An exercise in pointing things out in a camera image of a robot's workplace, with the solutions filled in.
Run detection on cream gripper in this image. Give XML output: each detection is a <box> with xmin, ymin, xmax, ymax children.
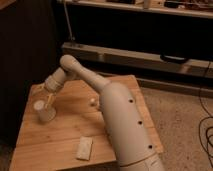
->
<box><xmin>32</xmin><ymin>83</ymin><xmax>54</xmax><ymax>109</ymax></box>

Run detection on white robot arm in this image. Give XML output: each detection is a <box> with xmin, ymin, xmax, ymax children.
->
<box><xmin>34</xmin><ymin>55</ymin><xmax>165</xmax><ymax>171</ymax></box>

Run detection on low wooden shelf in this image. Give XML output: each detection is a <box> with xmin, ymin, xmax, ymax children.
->
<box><xmin>62</xmin><ymin>42</ymin><xmax>213</xmax><ymax>79</ymax></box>

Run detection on metal pole stand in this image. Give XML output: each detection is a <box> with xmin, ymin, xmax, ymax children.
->
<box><xmin>62</xmin><ymin>0</ymin><xmax>75</xmax><ymax>44</ymax></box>

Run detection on upper wooden shelf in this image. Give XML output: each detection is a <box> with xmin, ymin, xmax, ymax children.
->
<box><xmin>56</xmin><ymin>0</ymin><xmax>213</xmax><ymax>20</ymax></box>

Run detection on black handle object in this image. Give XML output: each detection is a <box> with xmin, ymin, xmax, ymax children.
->
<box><xmin>160</xmin><ymin>55</ymin><xmax>189</xmax><ymax>64</ymax></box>

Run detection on black cables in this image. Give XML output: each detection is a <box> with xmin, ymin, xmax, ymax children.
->
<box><xmin>197</xmin><ymin>60</ymin><xmax>213</xmax><ymax>160</ymax></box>

